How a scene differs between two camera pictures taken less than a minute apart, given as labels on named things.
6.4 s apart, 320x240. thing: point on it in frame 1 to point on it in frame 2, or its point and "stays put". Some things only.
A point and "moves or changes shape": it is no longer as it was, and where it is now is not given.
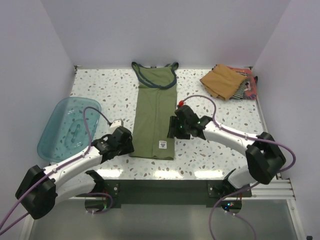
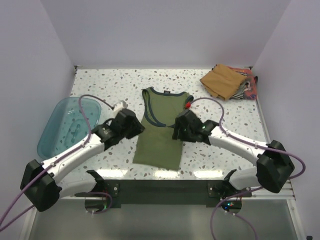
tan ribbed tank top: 222,80 stays put
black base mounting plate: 171,192 stays put
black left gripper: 128,147 to 138,128
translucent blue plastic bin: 66,135 stays put
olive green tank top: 156,100 moves or changes shape
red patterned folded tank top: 251,92 stays put
